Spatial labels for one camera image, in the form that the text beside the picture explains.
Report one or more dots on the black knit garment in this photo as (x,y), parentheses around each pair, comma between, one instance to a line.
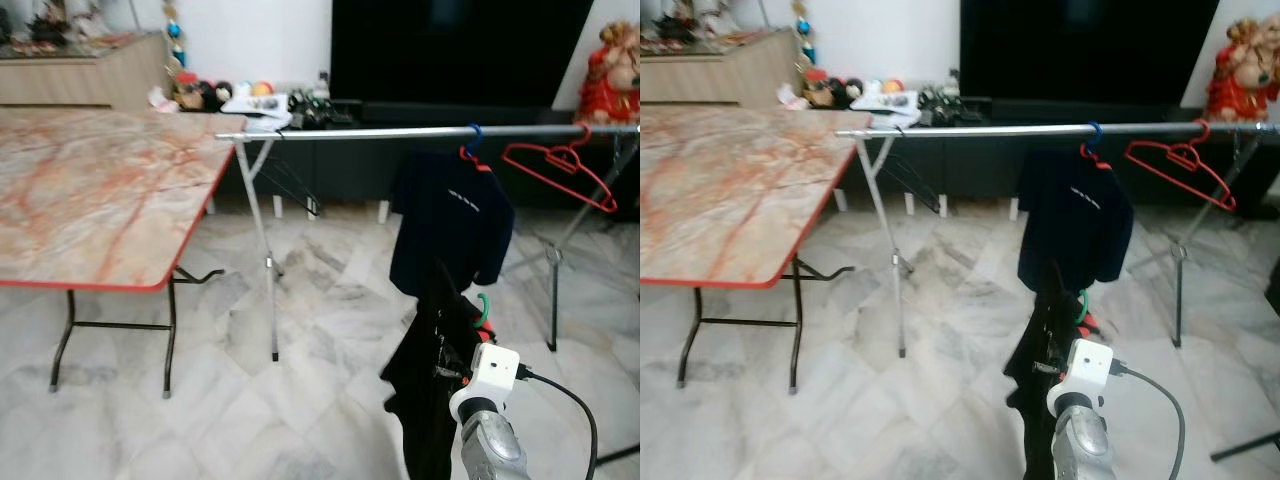
(1035,400)
(430,380)

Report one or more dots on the red plastic hanger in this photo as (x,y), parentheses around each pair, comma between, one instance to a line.
(610,203)
(1230,203)

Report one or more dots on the blue plastic hanger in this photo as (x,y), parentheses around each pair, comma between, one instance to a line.
(480,135)
(1098,132)

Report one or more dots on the marble table with red edge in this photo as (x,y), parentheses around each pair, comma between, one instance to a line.
(730,180)
(100,190)

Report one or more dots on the red laughing buddha statue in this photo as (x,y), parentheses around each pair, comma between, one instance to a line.
(1240,80)
(610,85)

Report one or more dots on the light wooden cabinet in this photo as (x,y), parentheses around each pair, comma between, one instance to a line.
(70,80)
(710,78)

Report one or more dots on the navy blue t-shirt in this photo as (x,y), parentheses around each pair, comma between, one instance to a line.
(450,230)
(1075,225)

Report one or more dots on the black mouse plush toy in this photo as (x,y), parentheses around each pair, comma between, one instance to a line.
(195,95)
(825,92)

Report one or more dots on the black flat television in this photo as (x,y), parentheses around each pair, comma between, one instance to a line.
(1090,50)
(460,50)

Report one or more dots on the white paper stack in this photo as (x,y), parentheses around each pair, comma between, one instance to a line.
(255,112)
(885,108)

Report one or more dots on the silver metal clothes rack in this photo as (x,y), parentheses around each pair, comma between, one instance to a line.
(1000,130)
(380,132)

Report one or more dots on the orange ball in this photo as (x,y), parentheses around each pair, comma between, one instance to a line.
(893,86)
(261,89)

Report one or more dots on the black television console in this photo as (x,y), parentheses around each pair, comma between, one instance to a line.
(980,170)
(350,170)

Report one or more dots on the black electronic gadget cluster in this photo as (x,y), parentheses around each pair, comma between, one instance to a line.
(945,105)
(315,108)

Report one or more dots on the dark fabric sofa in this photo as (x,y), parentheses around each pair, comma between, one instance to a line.
(1272,285)

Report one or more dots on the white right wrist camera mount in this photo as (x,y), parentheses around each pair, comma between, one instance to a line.
(1085,370)
(490,375)

